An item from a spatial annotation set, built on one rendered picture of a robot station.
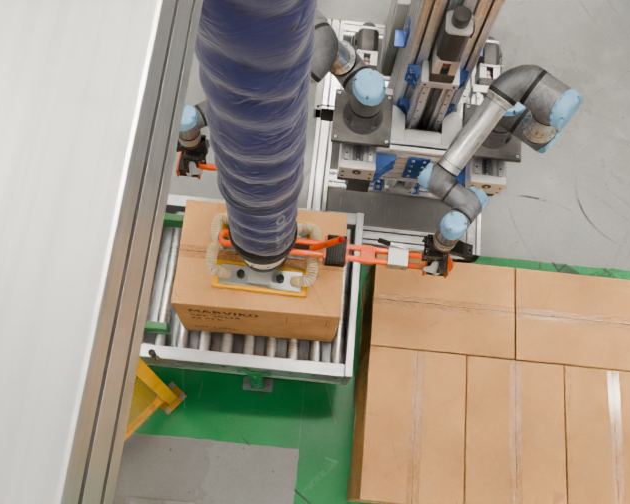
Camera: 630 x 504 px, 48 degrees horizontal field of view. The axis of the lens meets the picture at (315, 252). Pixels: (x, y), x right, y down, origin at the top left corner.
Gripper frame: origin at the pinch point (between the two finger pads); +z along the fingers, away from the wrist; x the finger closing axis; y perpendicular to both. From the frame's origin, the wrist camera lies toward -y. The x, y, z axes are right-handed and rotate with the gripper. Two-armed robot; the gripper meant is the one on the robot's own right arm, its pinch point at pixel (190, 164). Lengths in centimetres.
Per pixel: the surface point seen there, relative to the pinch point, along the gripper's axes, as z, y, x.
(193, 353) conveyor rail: 48, 5, -58
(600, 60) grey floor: 107, 200, 148
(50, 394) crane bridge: -197, 34, -107
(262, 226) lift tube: -41, 31, -37
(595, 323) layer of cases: 53, 168, -25
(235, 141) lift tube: -91, 26, -37
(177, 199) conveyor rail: 48, -12, 6
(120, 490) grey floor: 108, -25, -111
